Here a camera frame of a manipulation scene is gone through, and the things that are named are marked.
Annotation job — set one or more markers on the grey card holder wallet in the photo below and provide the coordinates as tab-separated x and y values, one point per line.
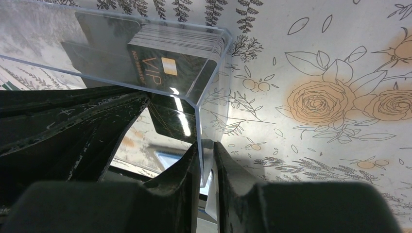
148	160

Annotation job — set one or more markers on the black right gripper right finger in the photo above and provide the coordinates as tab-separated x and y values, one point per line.
250	205

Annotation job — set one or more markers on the clear acrylic card tray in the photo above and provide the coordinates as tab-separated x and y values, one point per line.
46	46

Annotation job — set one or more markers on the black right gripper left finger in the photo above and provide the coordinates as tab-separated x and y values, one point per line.
167	203

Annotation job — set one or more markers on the floral table cloth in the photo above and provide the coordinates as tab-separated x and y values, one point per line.
321	90

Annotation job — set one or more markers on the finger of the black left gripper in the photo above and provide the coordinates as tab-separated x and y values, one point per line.
62	135

